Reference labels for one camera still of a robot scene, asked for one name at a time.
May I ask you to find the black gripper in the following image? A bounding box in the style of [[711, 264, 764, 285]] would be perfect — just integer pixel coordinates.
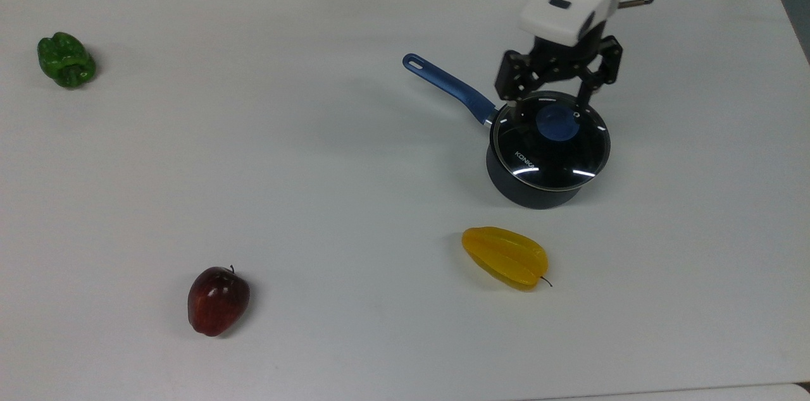
[[494, 31, 625, 128]]

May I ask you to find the glass lid with blue knob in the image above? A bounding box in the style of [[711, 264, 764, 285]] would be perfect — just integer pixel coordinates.
[[491, 90, 613, 192]]

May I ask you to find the yellow toy starfruit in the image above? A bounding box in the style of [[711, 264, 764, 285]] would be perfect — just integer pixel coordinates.
[[461, 226, 553, 292]]

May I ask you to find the red toy apple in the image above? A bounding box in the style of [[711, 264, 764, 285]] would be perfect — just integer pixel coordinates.
[[187, 264, 251, 338]]

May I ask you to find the green toy bell pepper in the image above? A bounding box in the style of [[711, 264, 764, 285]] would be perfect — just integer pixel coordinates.
[[37, 32, 97, 89]]

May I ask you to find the dark pot with blue handle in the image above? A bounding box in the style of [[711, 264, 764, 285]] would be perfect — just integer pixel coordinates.
[[402, 53, 613, 210]]

